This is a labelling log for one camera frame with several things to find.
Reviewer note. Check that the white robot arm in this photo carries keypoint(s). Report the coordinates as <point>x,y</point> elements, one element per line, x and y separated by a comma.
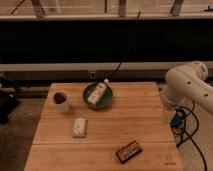
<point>188,81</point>

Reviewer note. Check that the wall outlet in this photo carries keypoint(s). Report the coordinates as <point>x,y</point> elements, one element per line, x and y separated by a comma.
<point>92,74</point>

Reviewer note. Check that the dark object at left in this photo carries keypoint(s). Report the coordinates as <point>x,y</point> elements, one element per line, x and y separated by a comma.
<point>8,103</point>

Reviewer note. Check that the white sponge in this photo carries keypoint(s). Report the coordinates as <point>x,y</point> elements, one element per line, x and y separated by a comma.
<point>79,128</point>

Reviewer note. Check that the green bowl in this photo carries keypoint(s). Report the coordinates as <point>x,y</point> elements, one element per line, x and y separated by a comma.
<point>105,100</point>

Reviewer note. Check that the blue floor box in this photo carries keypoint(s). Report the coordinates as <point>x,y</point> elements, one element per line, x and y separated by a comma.
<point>178,118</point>

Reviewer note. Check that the white cup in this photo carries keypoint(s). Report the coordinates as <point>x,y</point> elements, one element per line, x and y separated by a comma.
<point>60,101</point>

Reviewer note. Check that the white bottle with label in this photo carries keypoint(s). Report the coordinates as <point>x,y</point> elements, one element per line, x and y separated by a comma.
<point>97,93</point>

